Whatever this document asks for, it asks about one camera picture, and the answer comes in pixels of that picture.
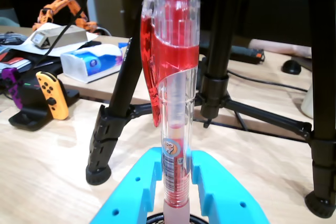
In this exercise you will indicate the black folder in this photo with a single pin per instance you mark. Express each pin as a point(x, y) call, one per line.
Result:
point(39, 60)

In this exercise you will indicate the grey cardboard box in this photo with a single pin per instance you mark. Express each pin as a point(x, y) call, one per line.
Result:
point(68, 36)

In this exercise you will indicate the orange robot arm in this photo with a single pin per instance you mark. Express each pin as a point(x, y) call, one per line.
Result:
point(69, 1)

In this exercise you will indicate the purple game controller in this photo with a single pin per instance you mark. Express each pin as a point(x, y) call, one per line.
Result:
point(11, 79)

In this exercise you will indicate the red white booklet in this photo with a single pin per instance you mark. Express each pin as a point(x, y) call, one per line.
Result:
point(14, 61)

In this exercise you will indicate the orange game controller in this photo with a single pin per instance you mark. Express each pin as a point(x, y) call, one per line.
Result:
point(56, 95)

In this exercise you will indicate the black controller charging dock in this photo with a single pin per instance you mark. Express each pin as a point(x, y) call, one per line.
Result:
point(29, 119)

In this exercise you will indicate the black computer mouse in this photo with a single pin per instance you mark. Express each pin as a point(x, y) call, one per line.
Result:
point(291, 68)

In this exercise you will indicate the red transparent pen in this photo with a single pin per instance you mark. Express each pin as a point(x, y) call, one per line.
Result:
point(170, 56)

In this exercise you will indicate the black camera tripod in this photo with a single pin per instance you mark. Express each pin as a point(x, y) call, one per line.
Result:
point(219, 51)

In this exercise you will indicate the grey green chair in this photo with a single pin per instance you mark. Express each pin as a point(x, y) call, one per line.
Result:
point(8, 20)

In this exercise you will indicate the black device orange button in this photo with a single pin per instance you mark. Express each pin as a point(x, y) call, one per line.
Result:
point(246, 54)

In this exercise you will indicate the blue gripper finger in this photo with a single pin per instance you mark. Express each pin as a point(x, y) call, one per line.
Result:
point(128, 195)
point(228, 197)

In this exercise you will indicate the black mesh pen holder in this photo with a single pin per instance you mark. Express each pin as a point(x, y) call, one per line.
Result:
point(195, 220)

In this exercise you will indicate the grey partition panel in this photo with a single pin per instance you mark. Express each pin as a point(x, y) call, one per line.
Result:
point(110, 3)

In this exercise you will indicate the white cup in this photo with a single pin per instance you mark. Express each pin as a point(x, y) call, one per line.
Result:
point(307, 103)

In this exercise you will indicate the blue white tissue pack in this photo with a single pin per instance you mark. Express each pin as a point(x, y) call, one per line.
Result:
point(89, 64)

